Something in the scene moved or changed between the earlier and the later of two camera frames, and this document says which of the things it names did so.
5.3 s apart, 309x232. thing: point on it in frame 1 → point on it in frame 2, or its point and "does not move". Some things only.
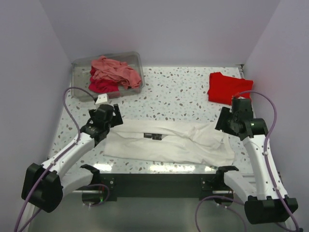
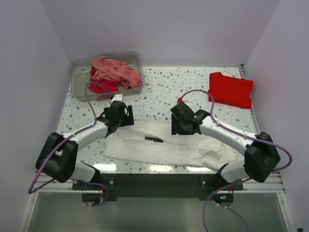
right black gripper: x=225 y=112 → x=175 y=128
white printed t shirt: x=169 y=141 does not move
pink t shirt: x=106 y=69 does not move
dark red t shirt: x=101 y=85 does not move
